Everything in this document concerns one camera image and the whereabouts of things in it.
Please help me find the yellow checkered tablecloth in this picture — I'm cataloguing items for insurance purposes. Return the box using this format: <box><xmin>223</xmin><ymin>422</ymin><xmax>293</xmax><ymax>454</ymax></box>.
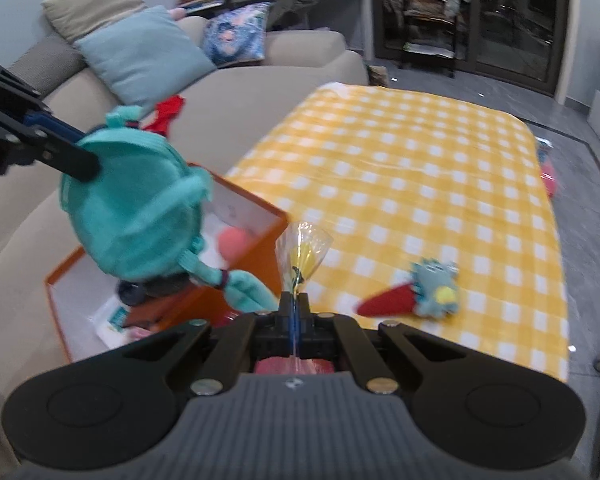
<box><xmin>224</xmin><ymin>82</ymin><xmax>571</xmax><ymax>384</ymax></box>

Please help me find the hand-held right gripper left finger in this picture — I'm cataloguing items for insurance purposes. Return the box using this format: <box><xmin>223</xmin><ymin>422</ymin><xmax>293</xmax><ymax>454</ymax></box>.
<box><xmin>122</xmin><ymin>292</ymin><xmax>297</xmax><ymax>395</ymax></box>

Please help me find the grey houndstooth cushion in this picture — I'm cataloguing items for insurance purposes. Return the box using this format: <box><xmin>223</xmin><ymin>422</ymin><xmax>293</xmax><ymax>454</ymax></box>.
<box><xmin>7</xmin><ymin>42</ymin><xmax>87</xmax><ymax>100</ymax></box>

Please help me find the pink and red bag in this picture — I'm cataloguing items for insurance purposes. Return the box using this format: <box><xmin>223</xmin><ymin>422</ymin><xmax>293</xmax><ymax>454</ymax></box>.
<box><xmin>534</xmin><ymin>136</ymin><xmax>559</xmax><ymax>199</ymax></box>

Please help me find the pink plush ball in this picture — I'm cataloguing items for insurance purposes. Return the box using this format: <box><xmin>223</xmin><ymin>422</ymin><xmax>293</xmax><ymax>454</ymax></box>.
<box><xmin>217</xmin><ymin>226</ymin><xmax>257</xmax><ymax>267</ymax></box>

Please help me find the small blue monster plush toy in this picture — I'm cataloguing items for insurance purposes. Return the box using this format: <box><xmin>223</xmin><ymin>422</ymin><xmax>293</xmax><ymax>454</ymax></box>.
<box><xmin>356</xmin><ymin>257</ymin><xmax>462</xmax><ymax>319</ymax></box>

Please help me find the black metal rack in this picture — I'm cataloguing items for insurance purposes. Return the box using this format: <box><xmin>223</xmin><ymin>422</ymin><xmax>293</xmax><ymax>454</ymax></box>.
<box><xmin>399</xmin><ymin>0</ymin><xmax>462</xmax><ymax>79</ymax></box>

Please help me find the dark glass sliding door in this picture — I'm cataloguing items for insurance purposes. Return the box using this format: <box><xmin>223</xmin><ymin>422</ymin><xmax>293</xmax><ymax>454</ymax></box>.
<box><xmin>369</xmin><ymin>0</ymin><xmax>572</xmax><ymax>97</ymax></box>

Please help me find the blue printed pillow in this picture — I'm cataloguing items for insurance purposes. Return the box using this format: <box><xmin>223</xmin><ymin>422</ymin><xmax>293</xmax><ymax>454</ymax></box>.
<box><xmin>201</xmin><ymin>2</ymin><xmax>272</xmax><ymax>67</ymax></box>

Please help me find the clear-wrapped yellow toy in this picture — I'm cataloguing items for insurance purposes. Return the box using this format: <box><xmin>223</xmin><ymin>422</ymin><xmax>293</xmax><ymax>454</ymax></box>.
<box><xmin>275</xmin><ymin>220</ymin><xmax>334</xmax><ymax>307</ymax></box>

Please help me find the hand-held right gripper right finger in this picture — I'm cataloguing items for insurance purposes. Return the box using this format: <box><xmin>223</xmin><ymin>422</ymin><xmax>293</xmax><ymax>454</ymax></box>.
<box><xmin>294</xmin><ymin>292</ymin><xmax>468</xmax><ymax>395</ymax></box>

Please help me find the beige cushion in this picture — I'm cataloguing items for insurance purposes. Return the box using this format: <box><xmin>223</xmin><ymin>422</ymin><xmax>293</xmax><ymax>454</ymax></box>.
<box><xmin>41</xmin><ymin>0</ymin><xmax>149</xmax><ymax>44</ymax></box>

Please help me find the beige sofa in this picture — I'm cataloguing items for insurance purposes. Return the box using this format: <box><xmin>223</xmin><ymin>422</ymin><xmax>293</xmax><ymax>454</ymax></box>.
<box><xmin>0</xmin><ymin>29</ymin><xmax>370</xmax><ymax>466</ymax></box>

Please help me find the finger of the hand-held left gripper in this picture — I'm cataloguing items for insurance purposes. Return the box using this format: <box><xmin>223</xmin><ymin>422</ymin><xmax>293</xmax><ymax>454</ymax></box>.
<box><xmin>29</xmin><ymin>131</ymin><xmax>102</xmax><ymax>183</ymax></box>
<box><xmin>23</xmin><ymin>111</ymin><xmax>87</xmax><ymax>143</ymax></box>

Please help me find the light blue pillow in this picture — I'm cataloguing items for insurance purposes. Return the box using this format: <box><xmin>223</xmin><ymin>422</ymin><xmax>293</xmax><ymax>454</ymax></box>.
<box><xmin>73</xmin><ymin>4</ymin><xmax>218</xmax><ymax>106</ymax></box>

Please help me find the orange cardboard box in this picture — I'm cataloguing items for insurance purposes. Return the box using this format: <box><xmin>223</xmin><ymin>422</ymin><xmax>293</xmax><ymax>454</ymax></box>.
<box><xmin>44</xmin><ymin>162</ymin><xmax>291</xmax><ymax>365</ymax></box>

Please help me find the red cloth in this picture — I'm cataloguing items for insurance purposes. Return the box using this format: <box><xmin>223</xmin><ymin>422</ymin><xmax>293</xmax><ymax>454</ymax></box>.
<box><xmin>141</xmin><ymin>94</ymin><xmax>187</xmax><ymax>140</ymax></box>

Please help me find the white carton with teal label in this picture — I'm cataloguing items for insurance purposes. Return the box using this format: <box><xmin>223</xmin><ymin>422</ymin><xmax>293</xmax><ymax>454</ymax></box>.
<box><xmin>91</xmin><ymin>297</ymin><xmax>133</xmax><ymax>347</ymax></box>

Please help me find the teal plush doll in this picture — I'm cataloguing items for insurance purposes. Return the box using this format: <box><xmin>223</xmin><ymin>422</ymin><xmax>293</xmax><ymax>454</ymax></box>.
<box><xmin>59</xmin><ymin>105</ymin><xmax>277</xmax><ymax>314</ymax></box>

